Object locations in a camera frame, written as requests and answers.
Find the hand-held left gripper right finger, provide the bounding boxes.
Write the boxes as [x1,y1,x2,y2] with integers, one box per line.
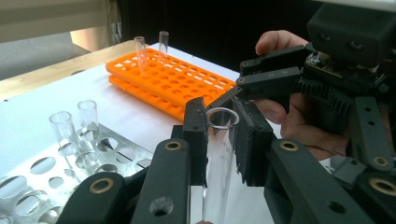
[232,96,278,188]

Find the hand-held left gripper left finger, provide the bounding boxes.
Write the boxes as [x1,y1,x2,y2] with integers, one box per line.
[181,96,209,188]

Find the clear glass test tube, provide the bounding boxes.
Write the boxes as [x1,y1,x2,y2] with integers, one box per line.
[202,106,241,224]
[158,30,171,64]
[77,99,101,147]
[134,35,149,76]
[49,110,78,157]

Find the orange plastic test tube rack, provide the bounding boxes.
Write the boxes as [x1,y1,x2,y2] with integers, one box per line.
[105,47,237,122]

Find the silver metal test tube rack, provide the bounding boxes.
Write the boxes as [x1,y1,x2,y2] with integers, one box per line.
[0,122,153,224]

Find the black curtain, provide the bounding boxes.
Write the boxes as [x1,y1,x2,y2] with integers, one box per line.
[116,0,318,74]

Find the light wooden furniture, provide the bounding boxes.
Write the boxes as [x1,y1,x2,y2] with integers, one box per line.
[0,0,110,45]

